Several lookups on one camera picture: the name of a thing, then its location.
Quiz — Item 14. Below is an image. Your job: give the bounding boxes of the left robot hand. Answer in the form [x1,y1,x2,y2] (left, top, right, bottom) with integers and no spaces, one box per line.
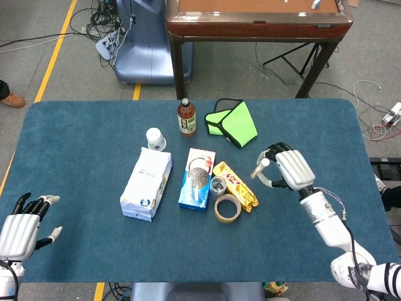
[0,192,63,263]

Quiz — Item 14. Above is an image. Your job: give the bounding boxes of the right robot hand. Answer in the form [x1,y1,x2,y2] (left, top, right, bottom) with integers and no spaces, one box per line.
[256,142,316,192]

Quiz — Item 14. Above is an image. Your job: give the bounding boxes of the clear bottle with white cap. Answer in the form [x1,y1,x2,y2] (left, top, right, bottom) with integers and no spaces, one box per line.
[249,158,271,182]

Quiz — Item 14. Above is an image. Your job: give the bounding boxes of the yellow foil snack packet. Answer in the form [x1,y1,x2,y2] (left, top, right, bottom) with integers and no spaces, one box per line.
[212,161,259,213]

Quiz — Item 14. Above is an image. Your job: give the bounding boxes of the neon green cloth, black trim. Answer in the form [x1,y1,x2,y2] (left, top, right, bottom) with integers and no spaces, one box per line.
[204,98,259,150]

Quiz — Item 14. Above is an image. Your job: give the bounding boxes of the glass jar with cartoon label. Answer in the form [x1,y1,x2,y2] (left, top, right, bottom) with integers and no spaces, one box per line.
[209,175,228,198]

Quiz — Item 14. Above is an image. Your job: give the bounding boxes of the blue felt table cover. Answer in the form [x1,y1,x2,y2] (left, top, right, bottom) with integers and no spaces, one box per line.
[0,98,398,283]

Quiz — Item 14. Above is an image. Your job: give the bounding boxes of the yellowish packing tape roll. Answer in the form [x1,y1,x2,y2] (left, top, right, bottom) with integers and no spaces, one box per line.
[214,193,242,224]

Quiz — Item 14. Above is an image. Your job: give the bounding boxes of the black foot pedal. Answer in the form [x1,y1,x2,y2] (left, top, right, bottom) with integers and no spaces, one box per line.
[369,156,401,180]

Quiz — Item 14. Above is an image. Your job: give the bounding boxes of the blue Oreo cookie box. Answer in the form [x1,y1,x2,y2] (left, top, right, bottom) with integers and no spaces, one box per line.
[178,147,217,213]

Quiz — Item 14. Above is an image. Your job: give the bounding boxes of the black tripod stand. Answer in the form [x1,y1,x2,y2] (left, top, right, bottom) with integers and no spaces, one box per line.
[262,42,330,79]

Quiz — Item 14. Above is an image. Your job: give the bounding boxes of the small white power strip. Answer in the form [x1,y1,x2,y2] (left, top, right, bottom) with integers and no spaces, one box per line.
[382,102,401,126]

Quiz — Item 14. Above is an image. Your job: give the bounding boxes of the amber tea bottle, black cap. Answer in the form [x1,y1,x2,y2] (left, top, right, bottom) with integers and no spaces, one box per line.
[177,97,197,137]

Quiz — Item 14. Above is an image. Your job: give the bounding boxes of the brown shoe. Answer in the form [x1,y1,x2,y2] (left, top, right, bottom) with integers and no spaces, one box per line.
[0,92,26,109]

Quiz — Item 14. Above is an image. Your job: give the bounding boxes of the white tissue paper pack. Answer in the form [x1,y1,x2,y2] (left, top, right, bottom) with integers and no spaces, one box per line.
[120,146,173,223]

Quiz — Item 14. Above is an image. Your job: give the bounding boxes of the white paper cup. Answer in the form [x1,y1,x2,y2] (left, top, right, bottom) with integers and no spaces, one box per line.
[145,127,167,152]

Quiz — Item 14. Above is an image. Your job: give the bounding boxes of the brown mahjong table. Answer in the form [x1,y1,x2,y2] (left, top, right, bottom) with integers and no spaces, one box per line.
[165,0,354,100]

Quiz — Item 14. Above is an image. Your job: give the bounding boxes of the grey robot torso base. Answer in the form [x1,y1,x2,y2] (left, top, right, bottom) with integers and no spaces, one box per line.
[130,282,266,301]

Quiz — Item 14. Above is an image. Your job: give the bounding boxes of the white floor power strip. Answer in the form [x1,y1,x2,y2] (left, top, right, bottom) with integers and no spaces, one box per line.
[95,31,122,60]

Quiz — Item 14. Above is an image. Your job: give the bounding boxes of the white and red loose cables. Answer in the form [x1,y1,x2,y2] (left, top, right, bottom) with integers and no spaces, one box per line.
[352,80,401,142]

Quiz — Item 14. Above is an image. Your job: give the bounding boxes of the bluish robot pedestal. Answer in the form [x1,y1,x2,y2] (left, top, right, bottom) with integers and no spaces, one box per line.
[114,0,194,85]

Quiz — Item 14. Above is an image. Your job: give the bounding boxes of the bundle of floor cables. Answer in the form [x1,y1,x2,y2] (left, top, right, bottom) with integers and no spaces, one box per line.
[68,0,126,68]

